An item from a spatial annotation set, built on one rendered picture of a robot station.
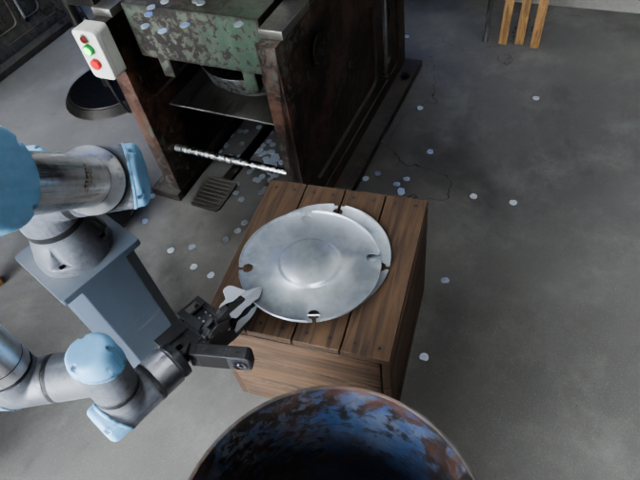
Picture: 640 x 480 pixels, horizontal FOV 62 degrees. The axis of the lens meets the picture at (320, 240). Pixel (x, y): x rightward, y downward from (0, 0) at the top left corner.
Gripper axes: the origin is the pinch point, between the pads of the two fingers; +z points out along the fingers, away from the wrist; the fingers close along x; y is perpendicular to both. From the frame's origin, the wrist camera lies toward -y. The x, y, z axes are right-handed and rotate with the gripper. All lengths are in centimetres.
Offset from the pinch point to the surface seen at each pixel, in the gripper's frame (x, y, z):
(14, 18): 19, 214, 55
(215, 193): 20, 49, 28
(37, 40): 30, 211, 59
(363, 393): -8.1, -30.4, -7.4
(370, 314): 2.6, -18.5, 10.7
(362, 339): 3.1, -20.4, 5.7
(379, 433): 5.9, -32.6, -5.9
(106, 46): -22, 71, 23
